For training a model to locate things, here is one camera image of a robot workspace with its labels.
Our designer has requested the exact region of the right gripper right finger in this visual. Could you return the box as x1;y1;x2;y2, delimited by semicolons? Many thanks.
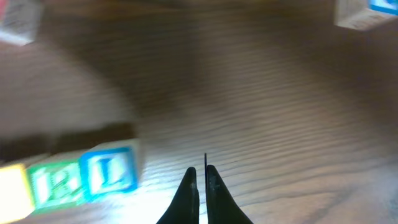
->
204;154;253;224

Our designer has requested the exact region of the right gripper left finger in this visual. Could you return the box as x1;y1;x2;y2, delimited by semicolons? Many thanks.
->
157;167;200;224

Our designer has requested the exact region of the blue L block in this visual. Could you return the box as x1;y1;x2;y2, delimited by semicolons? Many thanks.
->
78;138;142;202

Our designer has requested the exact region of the green R block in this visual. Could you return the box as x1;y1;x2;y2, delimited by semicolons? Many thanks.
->
27;159;86;215

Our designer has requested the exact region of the yellow O block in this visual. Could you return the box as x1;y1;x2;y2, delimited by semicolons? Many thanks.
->
1;164;34;223

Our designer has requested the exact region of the blue P block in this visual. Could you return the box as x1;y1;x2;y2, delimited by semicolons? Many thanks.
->
334;0;397;30

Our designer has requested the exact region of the red U block centre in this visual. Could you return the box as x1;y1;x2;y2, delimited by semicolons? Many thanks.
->
1;0;44;45

